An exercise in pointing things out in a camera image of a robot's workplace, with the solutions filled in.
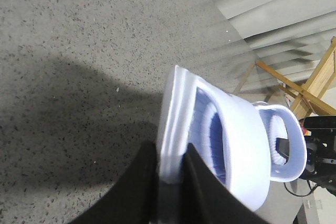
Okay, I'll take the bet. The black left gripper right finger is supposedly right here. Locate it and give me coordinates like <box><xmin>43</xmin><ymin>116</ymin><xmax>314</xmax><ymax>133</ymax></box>
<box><xmin>181</xmin><ymin>144</ymin><xmax>266</xmax><ymax>224</ymax></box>

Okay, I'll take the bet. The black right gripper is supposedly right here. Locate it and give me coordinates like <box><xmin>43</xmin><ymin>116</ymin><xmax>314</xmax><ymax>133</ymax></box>
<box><xmin>276</xmin><ymin>115</ymin><xmax>335</xmax><ymax>195</ymax></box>

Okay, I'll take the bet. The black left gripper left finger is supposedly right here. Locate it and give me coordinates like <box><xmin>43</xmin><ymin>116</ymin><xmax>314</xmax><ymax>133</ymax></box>
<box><xmin>71</xmin><ymin>141</ymin><xmax>156</xmax><ymax>223</ymax></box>

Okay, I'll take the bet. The light blue right-side slipper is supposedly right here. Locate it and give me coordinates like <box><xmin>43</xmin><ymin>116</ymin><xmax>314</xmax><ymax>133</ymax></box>
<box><xmin>253</xmin><ymin>102</ymin><xmax>307</xmax><ymax>183</ymax></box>

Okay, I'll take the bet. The light blue left-side slipper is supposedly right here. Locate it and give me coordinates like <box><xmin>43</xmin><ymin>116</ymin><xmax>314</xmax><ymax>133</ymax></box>
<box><xmin>157</xmin><ymin>66</ymin><xmax>271</xmax><ymax>211</ymax></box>

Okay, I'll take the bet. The wooden folding stand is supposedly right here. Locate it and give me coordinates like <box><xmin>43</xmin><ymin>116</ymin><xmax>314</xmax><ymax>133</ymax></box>
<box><xmin>233</xmin><ymin>36</ymin><xmax>336</xmax><ymax>116</ymax></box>

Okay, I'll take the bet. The pale green curtain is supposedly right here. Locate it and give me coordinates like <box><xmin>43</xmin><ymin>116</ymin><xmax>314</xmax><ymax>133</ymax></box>
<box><xmin>212</xmin><ymin>0</ymin><xmax>335</xmax><ymax>81</ymax></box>

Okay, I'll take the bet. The black cable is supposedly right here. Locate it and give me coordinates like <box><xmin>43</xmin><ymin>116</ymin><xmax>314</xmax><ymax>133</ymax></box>
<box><xmin>285</xmin><ymin>179</ymin><xmax>320</xmax><ymax>198</ymax></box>

